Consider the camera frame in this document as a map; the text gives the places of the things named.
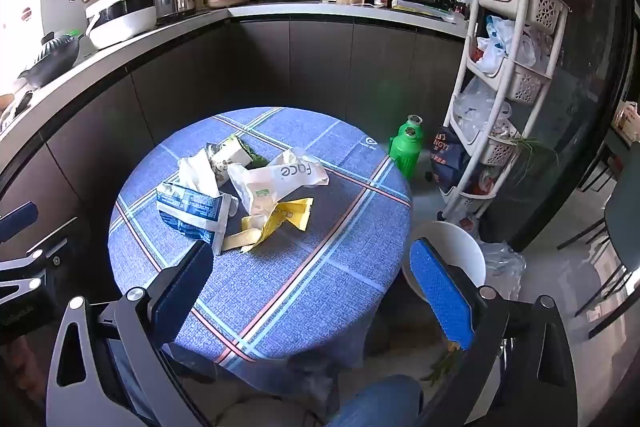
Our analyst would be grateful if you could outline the white storage rack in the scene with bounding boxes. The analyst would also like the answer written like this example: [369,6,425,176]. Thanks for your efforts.
[440,0,571,220]

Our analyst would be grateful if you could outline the black wok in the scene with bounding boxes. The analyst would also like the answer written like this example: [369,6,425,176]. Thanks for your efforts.
[17,32,83,88]

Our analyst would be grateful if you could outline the banana peel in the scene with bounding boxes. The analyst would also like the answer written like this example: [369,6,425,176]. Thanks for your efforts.
[221,214,266,253]

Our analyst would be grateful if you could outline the clear plastic bags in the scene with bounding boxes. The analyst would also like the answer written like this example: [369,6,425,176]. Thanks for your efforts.
[452,77,513,142]

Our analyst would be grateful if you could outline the kitchen counter with dark cabinets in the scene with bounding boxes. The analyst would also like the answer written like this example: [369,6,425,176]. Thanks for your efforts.
[0,0,471,228]

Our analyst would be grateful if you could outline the blue white snack wrapper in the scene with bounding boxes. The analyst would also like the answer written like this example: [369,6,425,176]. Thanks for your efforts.
[156,183,233,255]

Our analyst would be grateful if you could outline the white paper bag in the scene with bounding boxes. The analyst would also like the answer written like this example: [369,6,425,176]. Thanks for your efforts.
[227,147,331,218]

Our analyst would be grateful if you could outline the yellow wrapper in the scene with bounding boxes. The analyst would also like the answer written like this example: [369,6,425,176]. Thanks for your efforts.
[257,197,315,248]

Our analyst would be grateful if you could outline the dark chair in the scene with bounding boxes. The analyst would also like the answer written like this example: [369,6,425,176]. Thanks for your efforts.
[557,167,640,338]

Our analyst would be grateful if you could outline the white multicooker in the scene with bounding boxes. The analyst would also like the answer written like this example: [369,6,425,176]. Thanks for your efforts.
[84,0,157,50]

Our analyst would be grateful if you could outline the white printed paper cup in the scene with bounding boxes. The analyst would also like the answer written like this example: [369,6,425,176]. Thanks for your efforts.
[206,134,257,180]

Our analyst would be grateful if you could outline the clear plastic floor bag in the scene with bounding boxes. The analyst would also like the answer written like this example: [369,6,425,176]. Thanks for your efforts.
[477,239,528,303]

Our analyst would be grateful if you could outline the green can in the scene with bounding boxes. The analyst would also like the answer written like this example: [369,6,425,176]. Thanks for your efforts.
[389,114,426,180]

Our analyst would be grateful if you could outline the white tissue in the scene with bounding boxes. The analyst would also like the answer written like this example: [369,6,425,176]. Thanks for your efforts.
[177,148,223,198]

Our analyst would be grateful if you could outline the person's leg in jeans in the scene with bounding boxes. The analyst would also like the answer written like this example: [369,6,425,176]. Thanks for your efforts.
[327,374,423,427]

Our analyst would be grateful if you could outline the white plastic bags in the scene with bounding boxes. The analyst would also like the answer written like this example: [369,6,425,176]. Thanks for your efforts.
[475,14,538,75]

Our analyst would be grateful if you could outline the dark blue rice bag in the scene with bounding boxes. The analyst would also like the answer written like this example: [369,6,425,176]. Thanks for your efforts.
[430,124,473,195]

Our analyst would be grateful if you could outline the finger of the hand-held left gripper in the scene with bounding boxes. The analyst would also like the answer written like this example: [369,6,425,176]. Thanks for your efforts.
[0,201,39,243]
[0,237,69,304]

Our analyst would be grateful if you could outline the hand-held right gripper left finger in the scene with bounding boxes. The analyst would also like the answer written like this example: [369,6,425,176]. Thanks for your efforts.
[46,239,216,427]

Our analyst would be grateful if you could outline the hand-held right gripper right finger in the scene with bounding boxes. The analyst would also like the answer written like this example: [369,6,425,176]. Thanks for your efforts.
[409,237,581,427]

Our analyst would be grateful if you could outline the green leafy vegetable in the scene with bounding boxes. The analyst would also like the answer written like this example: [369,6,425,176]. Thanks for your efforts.
[240,137,271,168]

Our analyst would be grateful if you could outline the white round bin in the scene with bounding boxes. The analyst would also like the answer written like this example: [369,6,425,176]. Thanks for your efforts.
[401,220,487,308]

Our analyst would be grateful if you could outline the blue plaid tablecloth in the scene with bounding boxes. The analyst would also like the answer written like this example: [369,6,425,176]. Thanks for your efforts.
[107,107,413,395]

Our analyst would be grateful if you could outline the green vegetable scrap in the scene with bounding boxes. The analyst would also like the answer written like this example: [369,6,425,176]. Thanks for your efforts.
[422,342,463,385]

